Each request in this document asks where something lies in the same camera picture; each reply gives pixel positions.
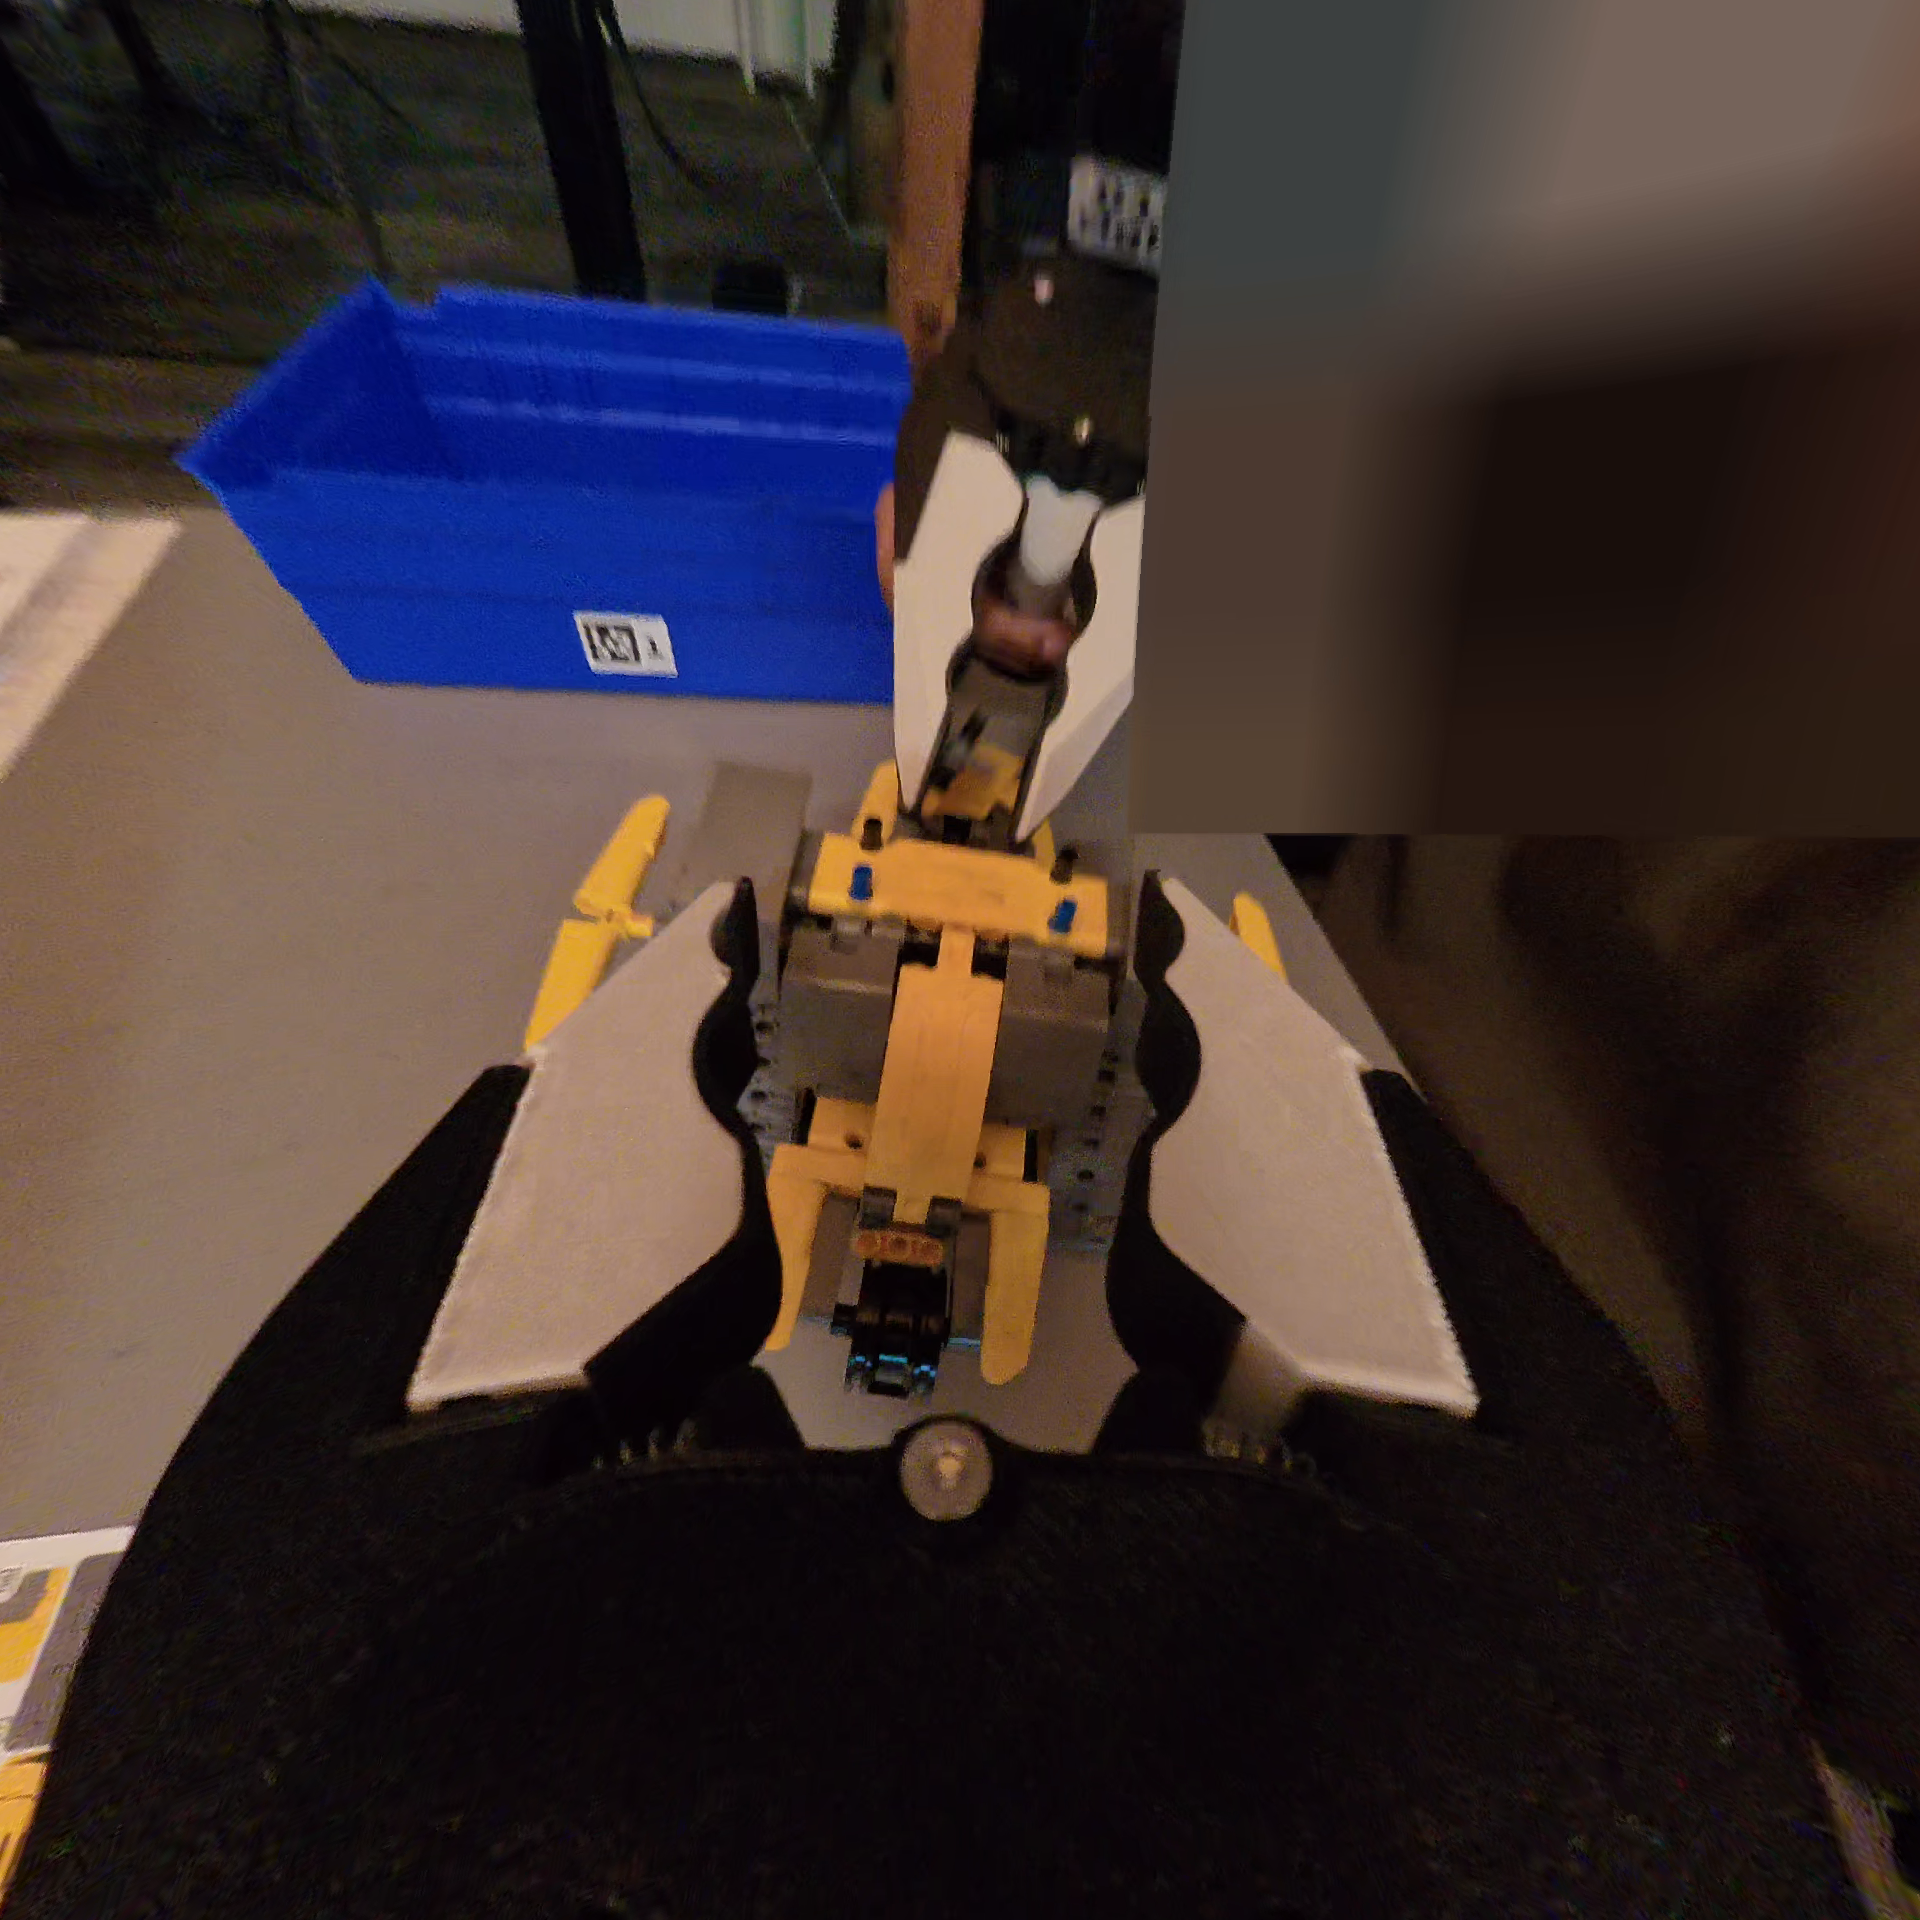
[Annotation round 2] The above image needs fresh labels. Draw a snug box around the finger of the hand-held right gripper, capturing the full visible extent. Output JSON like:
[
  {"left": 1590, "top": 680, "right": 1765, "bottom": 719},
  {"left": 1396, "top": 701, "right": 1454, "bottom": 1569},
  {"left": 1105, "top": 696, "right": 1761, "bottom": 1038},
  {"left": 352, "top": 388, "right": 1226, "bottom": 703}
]
[
  {"left": 891, "top": 432, "right": 1027, "bottom": 824},
  {"left": 1014, "top": 490, "right": 1150, "bottom": 846}
]

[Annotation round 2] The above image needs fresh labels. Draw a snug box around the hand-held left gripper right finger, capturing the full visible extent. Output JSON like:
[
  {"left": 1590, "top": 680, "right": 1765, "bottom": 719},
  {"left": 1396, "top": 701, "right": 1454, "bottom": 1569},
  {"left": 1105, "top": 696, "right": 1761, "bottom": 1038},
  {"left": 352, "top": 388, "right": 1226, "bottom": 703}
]
[{"left": 1105, "top": 873, "right": 1481, "bottom": 1444}]

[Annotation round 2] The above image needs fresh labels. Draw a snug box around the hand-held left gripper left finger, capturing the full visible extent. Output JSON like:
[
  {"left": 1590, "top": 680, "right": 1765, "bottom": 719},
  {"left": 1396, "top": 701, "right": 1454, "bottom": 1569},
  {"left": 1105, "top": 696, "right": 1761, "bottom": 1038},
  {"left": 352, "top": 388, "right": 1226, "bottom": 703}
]
[{"left": 405, "top": 879, "right": 787, "bottom": 1415}]

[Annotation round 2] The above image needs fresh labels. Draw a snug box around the yellow tracked brick vehicle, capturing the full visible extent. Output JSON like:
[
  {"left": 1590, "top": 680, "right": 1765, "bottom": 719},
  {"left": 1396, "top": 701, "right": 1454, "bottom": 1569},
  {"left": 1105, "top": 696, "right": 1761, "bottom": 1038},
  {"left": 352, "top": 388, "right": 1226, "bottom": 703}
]
[{"left": 525, "top": 756, "right": 1292, "bottom": 1397}]

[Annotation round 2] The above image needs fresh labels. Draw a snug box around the person's right hand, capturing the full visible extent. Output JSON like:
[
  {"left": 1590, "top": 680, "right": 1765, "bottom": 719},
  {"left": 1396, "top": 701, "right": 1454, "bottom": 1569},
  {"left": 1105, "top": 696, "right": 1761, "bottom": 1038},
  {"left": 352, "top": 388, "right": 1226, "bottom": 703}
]
[{"left": 971, "top": 569, "right": 1094, "bottom": 674}]

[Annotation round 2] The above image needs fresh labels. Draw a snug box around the blue plastic bin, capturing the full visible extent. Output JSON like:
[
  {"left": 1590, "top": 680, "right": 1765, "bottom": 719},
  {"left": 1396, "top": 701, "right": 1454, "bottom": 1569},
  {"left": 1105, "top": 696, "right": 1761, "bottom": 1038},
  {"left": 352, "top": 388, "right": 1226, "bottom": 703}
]
[{"left": 177, "top": 277, "right": 915, "bottom": 705}]

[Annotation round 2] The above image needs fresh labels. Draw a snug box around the black table leg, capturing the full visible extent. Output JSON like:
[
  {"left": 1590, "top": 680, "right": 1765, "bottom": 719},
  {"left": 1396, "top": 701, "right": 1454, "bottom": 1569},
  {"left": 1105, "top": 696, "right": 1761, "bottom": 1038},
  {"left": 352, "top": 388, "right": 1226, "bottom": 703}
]
[{"left": 514, "top": 0, "right": 650, "bottom": 301}]

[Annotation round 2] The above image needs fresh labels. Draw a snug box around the yellow grey sticker sheet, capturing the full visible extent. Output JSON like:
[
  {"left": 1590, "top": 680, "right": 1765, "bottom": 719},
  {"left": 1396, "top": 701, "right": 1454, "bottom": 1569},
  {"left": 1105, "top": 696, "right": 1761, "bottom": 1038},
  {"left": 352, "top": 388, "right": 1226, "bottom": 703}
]
[{"left": 0, "top": 1528, "right": 138, "bottom": 1846}]

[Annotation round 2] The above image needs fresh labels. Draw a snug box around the printed paper sheet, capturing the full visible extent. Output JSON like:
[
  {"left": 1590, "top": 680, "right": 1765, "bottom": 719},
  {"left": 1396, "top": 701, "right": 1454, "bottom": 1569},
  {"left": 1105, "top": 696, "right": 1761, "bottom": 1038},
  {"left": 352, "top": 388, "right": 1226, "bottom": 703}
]
[{"left": 0, "top": 510, "right": 185, "bottom": 784}]

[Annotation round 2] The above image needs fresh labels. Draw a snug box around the wooden post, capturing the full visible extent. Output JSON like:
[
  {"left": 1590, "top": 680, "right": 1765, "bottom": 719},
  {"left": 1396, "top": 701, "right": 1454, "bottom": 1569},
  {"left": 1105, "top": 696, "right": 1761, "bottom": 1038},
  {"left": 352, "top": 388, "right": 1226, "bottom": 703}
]
[{"left": 888, "top": 0, "right": 988, "bottom": 351}]

